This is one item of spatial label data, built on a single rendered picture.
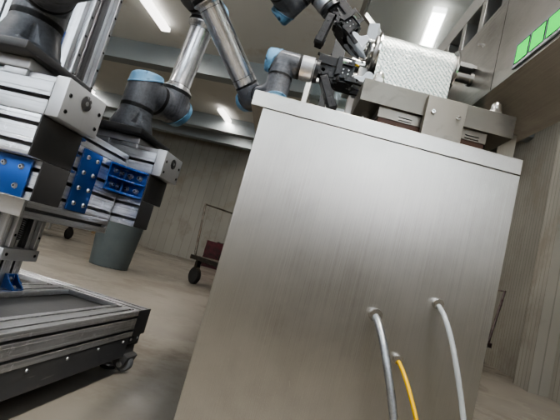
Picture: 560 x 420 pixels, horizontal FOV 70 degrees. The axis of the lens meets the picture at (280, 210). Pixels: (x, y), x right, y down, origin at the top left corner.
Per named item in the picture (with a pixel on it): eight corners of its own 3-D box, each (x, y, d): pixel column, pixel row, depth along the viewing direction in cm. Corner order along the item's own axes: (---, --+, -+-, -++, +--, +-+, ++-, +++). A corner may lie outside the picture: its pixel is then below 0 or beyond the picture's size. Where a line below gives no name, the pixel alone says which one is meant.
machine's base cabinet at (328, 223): (242, 317, 335) (269, 217, 346) (317, 337, 334) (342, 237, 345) (151, 482, 85) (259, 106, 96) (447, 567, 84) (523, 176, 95)
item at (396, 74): (363, 114, 124) (377, 59, 126) (437, 134, 123) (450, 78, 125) (363, 113, 123) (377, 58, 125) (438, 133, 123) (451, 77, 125)
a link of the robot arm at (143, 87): (112, 98, 143) (125, 63, 144) (142, 115, 154) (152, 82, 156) (135, 99, 136) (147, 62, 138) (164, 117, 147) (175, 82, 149)
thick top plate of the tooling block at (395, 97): (347, 120, 119) (352, 101, 120) (480, 155, 118) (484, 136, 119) (359, 98, 103) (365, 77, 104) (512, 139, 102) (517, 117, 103)
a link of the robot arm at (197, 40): (139, 112, 153) (191, -18, 157) (167, 127, 166) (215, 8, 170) (159, 115, 147) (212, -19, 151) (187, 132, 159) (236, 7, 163)
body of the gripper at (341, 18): (366, 21, 130) (343, -8, 131) (344, 35, 130) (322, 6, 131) (360, 34, 138) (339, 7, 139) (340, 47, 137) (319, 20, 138)
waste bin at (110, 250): (73, 259, 416) (93, 199, 424) (99, 260, 466) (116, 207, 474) (118, 272, 410) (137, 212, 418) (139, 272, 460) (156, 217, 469)
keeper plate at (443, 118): (417, 137, 102) (427, 97, 103) (456, 147, 102) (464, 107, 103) (421, 134, 99) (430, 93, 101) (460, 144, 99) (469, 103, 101)
